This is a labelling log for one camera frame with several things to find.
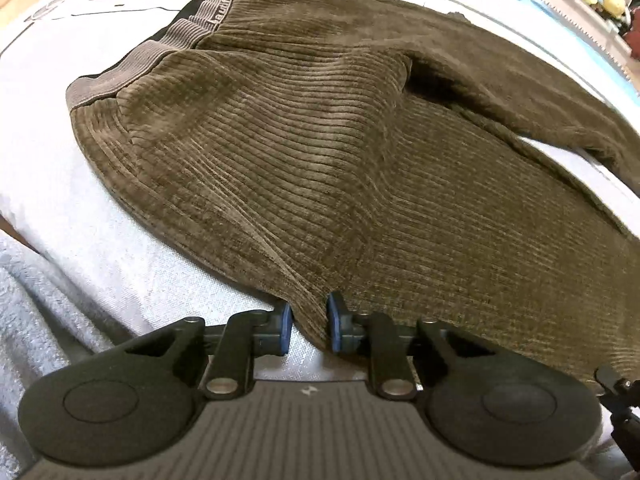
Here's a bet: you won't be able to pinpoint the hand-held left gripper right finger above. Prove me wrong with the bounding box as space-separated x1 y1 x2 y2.
325 292 497 400

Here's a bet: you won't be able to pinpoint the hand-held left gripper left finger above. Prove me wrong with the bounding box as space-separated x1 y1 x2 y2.
120 302 293 402

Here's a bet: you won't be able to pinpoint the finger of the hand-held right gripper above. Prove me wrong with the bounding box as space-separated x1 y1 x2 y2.
594 364 640 480

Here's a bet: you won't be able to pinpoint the brown corduroy pants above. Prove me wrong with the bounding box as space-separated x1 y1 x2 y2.
66 0 640 401

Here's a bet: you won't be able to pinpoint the light blue fleece blanket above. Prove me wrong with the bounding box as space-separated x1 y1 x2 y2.
0 217 151 480

